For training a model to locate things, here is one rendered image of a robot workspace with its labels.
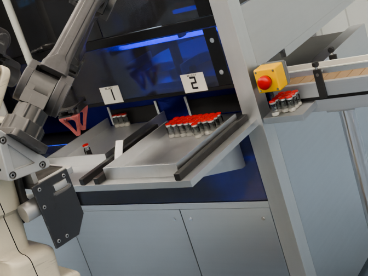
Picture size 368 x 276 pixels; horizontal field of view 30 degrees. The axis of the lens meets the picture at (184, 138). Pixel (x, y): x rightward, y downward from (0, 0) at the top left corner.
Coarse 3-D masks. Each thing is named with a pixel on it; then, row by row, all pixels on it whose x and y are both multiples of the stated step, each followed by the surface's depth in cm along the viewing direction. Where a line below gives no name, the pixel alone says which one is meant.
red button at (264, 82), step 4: (264, 76) 195; (260, 80) 195; (264, 80) 194; (268, 80) 194; (260, 84) 196; (264, 84) 195; (268, 84) 195; (260, 88) 196; (264, 88) 196; (268, 88) 196
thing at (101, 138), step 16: (96, 128) 243; (112, 128) 245; (128, 128) 239; (144, 128) 224; (80, 144) 236; (96, 144) 232; (112, 144) 226; (64, 160) 218; (80, 160) 214; (96, 160) 210
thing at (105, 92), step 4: (100, 88) 233; (104, 88) 232; (108, 88) 231; (112, 88) 230; (116, 88) 229; (100, 92) 233; (104, 92) 232; (108, 92) 231; (116, 92) 230; (104, 96) 233; (108, 96) 232; (112, 96) 231; (116, 96) 231; (120, 96) 230; (104, 100) 234; (108, 100) 233; (112, 100) 232; (116, 100) 231; (120, 100) 230
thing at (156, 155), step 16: (160, 128) 217; (224, 128) 199; (144, 144) 210; (160, 144) 210; (176, 144) 206; (192, 144) 201; (128, 160) 203; (144, 160) 200; (160, 160) 196; (176, 160) 192; (112, 176) 194; (128, 176) 191; (144, 176) 187; (160, 176) 184
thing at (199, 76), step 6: (198, 72) 209; (186, 78) 212; (198, 78) 210; (204, 78) 209; (186, 84) 213; (198, 84) 211; (204, 84) 210; (186, 90) 214; (192, 90) 213; (198, 90) 212; (204, 90) 211
